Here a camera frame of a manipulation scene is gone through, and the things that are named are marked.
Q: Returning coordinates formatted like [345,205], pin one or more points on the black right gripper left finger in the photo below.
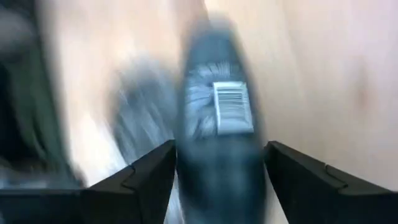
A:
[140,193]

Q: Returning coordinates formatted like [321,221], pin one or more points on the dark oval toiletry container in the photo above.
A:
[217,174]

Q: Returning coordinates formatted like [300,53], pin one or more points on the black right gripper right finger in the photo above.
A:
[326,199]

